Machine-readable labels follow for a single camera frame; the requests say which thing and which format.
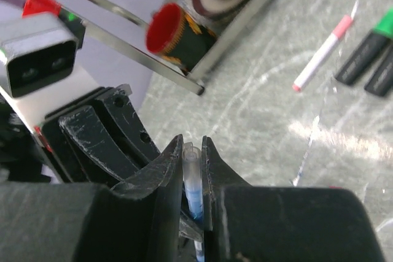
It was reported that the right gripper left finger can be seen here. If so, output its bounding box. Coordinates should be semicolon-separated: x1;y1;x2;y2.
1;135;183;261

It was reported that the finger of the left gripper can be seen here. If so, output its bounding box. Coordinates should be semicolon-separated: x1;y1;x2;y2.
93;87;160;169
59;106;138;181

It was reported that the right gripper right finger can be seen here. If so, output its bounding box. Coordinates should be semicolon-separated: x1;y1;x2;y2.
201;136;385;261

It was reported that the clear blue pen cap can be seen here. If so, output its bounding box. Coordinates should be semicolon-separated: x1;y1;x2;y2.
182;142;203;223

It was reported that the white pen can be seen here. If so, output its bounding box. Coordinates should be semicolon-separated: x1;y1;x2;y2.
292;32;340;92

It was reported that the black orange-tipped highlighter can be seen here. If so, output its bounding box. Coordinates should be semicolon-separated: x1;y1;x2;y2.
364;47;393;97

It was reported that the black green-tipped highlighter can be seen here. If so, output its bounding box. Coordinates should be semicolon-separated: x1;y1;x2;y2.
335;29;392;85

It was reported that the small pink eraser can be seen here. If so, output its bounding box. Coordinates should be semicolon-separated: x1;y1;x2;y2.
332;15;353;39

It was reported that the green highlighter cap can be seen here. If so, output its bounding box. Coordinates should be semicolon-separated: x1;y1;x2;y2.
373;8;393;39

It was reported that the steel dish rack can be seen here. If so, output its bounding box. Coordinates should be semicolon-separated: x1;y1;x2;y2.
0;0;295;96

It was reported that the red cup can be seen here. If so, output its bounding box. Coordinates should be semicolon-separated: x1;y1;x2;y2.
145;2;217;75

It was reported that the dark red plate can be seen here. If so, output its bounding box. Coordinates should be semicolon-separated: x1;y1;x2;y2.
192;0;250;24

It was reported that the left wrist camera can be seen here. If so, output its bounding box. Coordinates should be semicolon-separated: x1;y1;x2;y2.
0;12;99;134

